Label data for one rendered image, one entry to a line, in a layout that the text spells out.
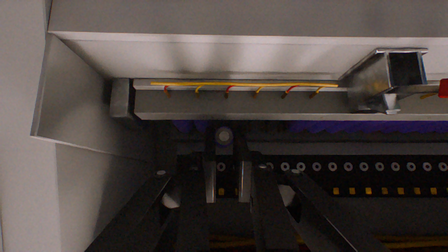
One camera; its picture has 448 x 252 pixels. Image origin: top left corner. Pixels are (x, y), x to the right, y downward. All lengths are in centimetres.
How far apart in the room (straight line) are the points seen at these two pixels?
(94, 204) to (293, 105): 15
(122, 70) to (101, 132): 4
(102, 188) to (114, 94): 7
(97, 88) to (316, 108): 15
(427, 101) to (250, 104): 13
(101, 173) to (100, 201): 2
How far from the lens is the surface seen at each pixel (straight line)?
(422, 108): 22
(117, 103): 17
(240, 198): 16
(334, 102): 19
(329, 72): 17
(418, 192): 39
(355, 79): 18
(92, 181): 18
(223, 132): 20
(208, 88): 17
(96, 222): 19
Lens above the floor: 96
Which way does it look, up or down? 6 degrees up
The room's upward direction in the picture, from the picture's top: 180 degrees counter-clockwise
